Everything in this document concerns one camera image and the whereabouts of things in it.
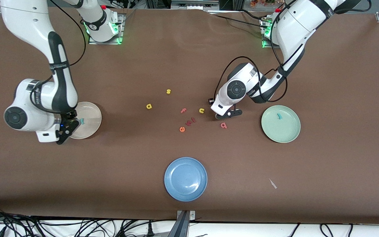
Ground silver equipment box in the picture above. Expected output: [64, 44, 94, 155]
[171, 0, 220, 10]

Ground green round plate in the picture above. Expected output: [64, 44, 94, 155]
[261, 105, 301, 144]

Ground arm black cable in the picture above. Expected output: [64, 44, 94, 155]
[28, 0, 87, 114]
[214, 0, 372, 103]

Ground brown table cover sheet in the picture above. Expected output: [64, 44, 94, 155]
[0, 6, 379, 225]

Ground grey metal post bracket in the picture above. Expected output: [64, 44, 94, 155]
[167, 210, 196, 237]

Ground beige brown round plate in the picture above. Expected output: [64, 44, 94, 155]
[68, 101, 103, 140]

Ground black cable on cover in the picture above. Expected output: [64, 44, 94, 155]
[240, 9, 269, 21]
[209, 13, 265, 28]

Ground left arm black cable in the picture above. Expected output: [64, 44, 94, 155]
[214, 0, 372, 103]

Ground orange dried flowers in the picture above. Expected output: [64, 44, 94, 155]
[250, 0, 284, 8]

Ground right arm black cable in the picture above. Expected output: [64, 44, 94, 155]
[28, 0, 87, 114]

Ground blue round plate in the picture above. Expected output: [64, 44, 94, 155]
[164, 157, 208, 202]

